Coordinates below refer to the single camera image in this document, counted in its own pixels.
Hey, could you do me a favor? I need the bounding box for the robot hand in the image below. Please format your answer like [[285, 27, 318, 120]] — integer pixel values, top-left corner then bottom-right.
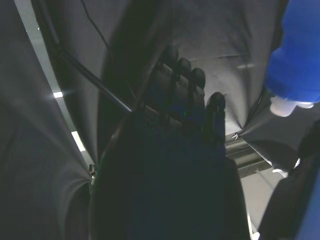
[[89, 44, 251, 240]]

